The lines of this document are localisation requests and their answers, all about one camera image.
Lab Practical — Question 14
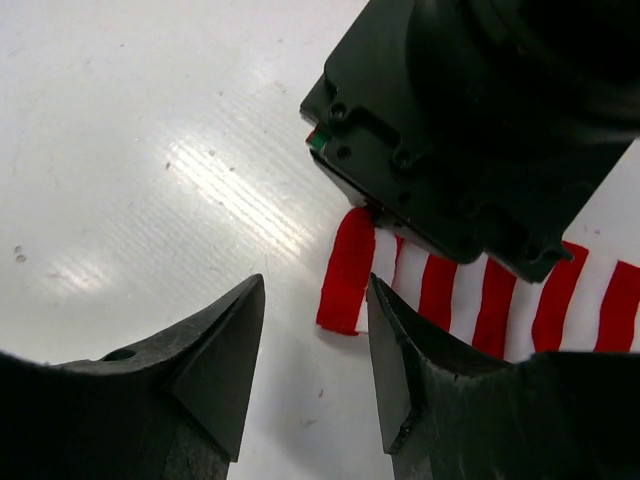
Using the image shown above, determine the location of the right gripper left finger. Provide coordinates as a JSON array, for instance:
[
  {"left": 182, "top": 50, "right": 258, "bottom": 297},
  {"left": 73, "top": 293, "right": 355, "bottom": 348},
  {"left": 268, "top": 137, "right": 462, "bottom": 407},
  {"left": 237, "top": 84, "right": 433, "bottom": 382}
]
[{"left": 1, "top": 274, "right": 264, "bottom": 479}]

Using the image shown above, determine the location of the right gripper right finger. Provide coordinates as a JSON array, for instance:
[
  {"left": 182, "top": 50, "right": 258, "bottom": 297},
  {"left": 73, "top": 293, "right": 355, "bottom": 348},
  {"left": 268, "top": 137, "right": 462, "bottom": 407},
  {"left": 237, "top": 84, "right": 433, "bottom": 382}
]
[{"left": 367, "top": 277, "right": 639, "bottom": 479}]

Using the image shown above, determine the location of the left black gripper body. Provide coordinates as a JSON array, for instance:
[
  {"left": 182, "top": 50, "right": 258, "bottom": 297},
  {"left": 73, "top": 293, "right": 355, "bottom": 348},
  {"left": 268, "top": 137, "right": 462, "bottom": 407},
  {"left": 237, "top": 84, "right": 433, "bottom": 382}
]
[{"left": 300, "top": 1, "right": 639, "bottom": 282}]

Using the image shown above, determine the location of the red white striped sock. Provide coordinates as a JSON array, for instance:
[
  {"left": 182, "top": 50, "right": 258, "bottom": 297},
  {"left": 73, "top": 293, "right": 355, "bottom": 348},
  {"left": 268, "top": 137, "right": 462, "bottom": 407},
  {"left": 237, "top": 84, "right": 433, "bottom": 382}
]
[{"left": 316, "top": 208, "right": 639, "bottom": 362}]

